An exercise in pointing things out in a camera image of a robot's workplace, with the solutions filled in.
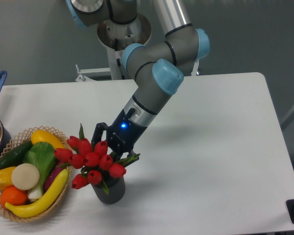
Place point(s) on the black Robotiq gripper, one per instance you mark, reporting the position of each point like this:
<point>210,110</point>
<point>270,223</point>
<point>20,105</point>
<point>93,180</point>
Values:
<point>121,135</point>

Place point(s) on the red tulip bouquet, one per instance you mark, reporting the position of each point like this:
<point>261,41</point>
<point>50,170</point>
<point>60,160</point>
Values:
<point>95,163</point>

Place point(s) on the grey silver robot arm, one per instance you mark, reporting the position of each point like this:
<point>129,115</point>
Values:
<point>154,69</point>

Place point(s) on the dark grey ribbed vase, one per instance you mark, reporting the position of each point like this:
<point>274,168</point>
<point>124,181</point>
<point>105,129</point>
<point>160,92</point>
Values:
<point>114,191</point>

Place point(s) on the purple eggplant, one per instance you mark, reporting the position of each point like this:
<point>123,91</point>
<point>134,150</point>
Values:
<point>55,171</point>

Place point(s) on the green bok choy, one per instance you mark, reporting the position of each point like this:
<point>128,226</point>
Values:
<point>42,157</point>

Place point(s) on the yellow lemon squash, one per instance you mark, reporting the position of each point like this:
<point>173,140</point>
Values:
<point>46,136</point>

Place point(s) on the woven wicker basket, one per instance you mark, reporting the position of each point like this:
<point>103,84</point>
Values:
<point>14,142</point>

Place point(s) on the beige round bun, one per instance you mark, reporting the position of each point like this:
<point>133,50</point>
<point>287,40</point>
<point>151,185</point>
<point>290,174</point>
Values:
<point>25,176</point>

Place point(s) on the green cucumber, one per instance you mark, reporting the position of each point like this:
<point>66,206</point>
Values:
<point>15,156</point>

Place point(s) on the yellow banana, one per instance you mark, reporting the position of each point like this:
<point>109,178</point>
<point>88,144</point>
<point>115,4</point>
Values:
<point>42,204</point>

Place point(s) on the orange fruit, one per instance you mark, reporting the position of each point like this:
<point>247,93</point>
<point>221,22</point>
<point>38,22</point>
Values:
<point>13,196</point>

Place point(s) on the yellow bell pepper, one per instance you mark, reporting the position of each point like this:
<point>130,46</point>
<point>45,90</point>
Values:
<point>6,177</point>

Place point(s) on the white metal base frame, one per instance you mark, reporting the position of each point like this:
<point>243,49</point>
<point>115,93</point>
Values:
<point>101,74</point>

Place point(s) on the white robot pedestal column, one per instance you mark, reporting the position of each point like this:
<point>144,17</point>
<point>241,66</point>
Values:
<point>116,37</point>

